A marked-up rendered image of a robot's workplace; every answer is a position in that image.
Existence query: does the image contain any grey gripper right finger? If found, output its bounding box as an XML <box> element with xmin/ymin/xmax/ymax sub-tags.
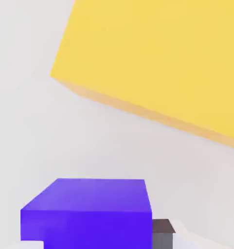
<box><xmin>152</xmin><ymin>218</ymin><xmax>229</xmax><ymax>249</ymax></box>

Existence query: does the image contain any large yellow box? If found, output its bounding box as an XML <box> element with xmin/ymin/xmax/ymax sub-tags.
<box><xmin>50</xmin><ymin>0</ymin><xmax>234</xmax><ymax>151</ymax></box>

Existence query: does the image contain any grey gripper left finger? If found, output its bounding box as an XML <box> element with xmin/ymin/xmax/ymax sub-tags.
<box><xmin>3</xmin><ymin>240</ymin><xmax>45</xmax><ymax>249</ymax></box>

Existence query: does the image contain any small purple cube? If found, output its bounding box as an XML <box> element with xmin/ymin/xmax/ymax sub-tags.
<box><xmin>20</xmin><ymin>178</ymin><xmax>153</xmax><ymax>249</ymax></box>

